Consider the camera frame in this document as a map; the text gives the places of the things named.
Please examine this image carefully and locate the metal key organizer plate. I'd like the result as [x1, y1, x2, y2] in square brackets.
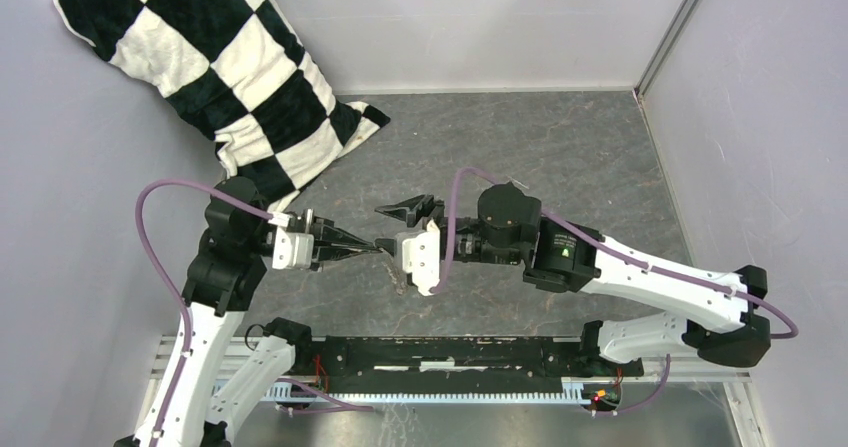
[384, 258, 408, 296]

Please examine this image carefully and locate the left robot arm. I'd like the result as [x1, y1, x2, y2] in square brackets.
[116, 177, 379, 446]

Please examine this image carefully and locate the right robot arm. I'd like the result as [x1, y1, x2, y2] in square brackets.
[380, 183, 772, 375]

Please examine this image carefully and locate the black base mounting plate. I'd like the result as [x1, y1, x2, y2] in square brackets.
[287, 336, 644, 394]

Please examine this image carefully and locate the black and white checkered pillow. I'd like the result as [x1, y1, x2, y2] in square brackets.
[53, 0, 390, 212]

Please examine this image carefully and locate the aluminium corner profile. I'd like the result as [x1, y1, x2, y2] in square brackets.
[633, 0, 701, 102]

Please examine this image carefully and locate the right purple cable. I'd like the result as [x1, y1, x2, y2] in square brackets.
[430, 166, 800, 419]

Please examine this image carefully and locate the purple cable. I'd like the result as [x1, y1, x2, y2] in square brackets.
[134, 178, 376, 447]
[430, 166, 800, 419]

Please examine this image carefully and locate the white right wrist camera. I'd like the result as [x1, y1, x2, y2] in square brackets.
[394, 220, 441, 297]

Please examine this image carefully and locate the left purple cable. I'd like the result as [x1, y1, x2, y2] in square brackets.
[134, 178, 376, 447]

